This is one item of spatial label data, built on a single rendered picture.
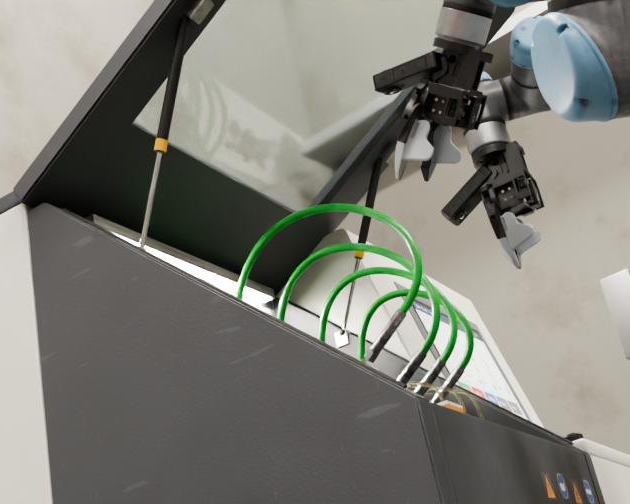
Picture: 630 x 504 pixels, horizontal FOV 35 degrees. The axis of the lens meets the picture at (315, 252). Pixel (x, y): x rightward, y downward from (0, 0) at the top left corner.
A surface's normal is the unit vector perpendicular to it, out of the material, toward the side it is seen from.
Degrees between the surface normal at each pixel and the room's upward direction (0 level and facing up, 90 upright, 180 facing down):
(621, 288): 90
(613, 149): 90
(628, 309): 90
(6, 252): 90
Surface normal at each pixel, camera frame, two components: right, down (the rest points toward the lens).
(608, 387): -0.62, -0.21
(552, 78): -0.95, 0.27
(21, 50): 0.77, -0.40
